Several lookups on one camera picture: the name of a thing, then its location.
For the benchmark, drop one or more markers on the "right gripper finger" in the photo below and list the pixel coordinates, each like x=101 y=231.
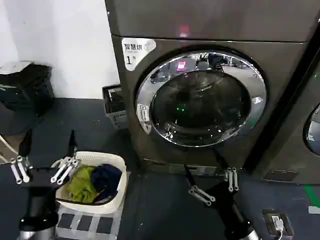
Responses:
x=221 y=160
x=190 y=176

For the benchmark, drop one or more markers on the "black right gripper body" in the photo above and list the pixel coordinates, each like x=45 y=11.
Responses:
x=227 y=205

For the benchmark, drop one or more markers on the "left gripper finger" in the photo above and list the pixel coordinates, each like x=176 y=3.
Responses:
x=24 y=146
x=72 y=145

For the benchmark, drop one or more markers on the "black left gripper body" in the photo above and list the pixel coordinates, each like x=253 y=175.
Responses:
x=40 y=200

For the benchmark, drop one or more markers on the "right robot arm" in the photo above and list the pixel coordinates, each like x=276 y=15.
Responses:
x=250 y=235

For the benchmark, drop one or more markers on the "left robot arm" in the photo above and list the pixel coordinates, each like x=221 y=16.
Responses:
x=35 y=236

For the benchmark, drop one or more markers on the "green garment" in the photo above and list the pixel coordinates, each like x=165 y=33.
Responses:
x=83 y=182

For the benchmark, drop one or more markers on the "navy blue garment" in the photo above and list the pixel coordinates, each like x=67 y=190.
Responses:
x=106 y=175

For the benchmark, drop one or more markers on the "grey stand with square holes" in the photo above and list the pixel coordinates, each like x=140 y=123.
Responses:
x=85 y=222

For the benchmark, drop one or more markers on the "grey plastic basket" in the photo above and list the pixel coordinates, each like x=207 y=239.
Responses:
x=117 y=120

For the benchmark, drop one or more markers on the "white plastic laundry basket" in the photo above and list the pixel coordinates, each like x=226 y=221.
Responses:
x=120 y=175

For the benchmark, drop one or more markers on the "floor power socket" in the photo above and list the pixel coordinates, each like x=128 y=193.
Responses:
x=286 y=220

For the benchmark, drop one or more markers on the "round glass dryer door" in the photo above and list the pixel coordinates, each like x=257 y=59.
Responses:
x=200 y=100
x=313 y=130

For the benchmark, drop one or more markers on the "grey dryer without label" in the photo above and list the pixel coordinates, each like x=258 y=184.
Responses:
x=282 y=140

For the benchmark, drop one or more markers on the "grey dryer with number label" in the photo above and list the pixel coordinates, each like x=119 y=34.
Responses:
x=275 y=75

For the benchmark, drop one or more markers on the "white number label sticker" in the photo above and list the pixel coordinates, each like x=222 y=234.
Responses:
x=136 y=52

